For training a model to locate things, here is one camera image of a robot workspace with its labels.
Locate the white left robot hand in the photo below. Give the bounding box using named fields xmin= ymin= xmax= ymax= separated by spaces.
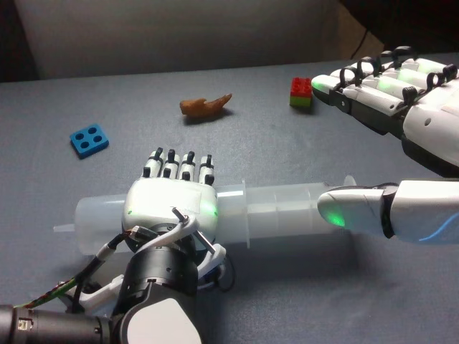
xmin=121 ymin=146 xmax=219 ymax=248

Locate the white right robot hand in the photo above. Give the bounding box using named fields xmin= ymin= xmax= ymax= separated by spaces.
xmin=311 ymin=45 xmax=459 ymax=245

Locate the large translucent plastic syringe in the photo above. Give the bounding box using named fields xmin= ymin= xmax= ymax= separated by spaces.
xmin=53 ymin=174 xmax=359 ymax=257

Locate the blue block with four holes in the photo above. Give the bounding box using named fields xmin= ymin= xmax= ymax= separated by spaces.
xmin=70 ymin=123 xmax=110 ymax=161

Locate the brown toy food piece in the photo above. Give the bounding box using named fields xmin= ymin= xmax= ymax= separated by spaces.
xmin=179 ymin=92 xmax=234 ymax=118

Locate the grey table cloth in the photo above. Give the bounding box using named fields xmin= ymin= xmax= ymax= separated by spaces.
xmin=0 ymin=53 xmax=459 ymax=344

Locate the red and green toy brick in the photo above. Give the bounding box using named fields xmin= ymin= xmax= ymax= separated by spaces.
xmin=289 ymin=77 xmax=313 ymax=109

